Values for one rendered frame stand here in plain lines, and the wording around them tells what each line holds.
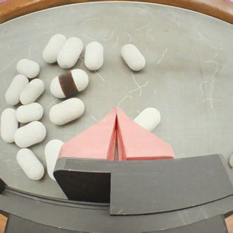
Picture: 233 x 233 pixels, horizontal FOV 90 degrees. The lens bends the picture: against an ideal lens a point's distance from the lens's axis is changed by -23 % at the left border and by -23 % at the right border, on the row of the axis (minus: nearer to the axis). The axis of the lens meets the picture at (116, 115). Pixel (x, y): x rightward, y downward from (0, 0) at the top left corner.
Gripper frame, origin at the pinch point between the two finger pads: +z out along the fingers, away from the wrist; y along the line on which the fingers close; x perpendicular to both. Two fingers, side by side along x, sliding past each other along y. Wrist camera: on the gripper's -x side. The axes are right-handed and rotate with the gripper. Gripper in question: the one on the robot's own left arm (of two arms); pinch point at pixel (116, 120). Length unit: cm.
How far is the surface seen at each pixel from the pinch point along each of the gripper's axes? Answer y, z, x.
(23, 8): 15.6, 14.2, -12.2
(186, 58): -8.3, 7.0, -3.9
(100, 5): 2.5, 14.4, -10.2
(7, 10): 19.3, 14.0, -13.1
